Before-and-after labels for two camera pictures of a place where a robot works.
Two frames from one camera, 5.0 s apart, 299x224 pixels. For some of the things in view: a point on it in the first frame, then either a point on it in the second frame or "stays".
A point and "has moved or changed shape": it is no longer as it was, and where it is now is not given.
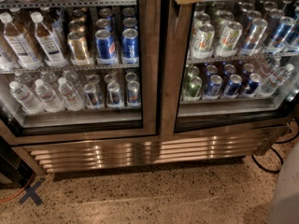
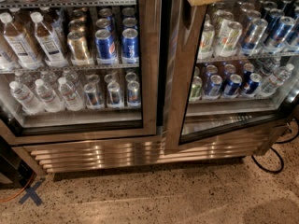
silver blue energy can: x=254 y=36 stays
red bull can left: x=92 y=97 stays
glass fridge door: x=229 y=61 has moved or changed shape
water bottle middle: x=52 y=103 stays
